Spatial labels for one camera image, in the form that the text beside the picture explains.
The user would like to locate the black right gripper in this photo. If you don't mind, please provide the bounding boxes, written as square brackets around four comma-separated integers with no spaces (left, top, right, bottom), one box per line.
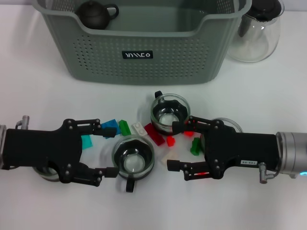
[166,115,281,182]

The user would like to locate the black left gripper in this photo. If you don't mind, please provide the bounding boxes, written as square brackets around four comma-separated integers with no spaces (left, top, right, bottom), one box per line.
[4,118,119,188]

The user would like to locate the cyan square toy brick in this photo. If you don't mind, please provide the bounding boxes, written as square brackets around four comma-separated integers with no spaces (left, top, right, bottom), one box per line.
[81,134,94,150]

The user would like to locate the grey-green perforated storage bin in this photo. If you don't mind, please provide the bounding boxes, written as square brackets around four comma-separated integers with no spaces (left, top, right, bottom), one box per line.
[35,0,252,86]

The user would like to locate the white toy brick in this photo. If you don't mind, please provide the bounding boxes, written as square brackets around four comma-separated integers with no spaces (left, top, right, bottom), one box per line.
[131,122,147,138]
[161,150,180,165]

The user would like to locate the bright red rectangular brick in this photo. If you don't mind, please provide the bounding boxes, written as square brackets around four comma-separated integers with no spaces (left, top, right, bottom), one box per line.
[183,119,200,138]

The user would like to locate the green toy brick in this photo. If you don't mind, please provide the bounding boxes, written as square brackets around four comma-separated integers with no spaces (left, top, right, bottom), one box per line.
[189,138,202,156]
[118,119,132,137]

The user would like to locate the dark red long brick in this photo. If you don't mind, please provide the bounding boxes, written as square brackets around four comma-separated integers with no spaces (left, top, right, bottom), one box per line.
[143,122,165,147]

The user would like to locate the blue square toy brick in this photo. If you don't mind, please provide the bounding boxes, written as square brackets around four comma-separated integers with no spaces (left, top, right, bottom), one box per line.
[100,119,122,139]

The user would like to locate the glass carafe black lid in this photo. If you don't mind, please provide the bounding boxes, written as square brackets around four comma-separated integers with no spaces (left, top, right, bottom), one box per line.
[226,0,285,63]

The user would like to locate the dark clay teapot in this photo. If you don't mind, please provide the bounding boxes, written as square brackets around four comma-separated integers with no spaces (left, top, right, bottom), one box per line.
[76,0,120,30]

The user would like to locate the silver elbow cable connector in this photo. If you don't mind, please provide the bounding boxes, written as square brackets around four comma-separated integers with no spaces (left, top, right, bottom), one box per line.
[15,115,31,130]
[258,162,276,184]

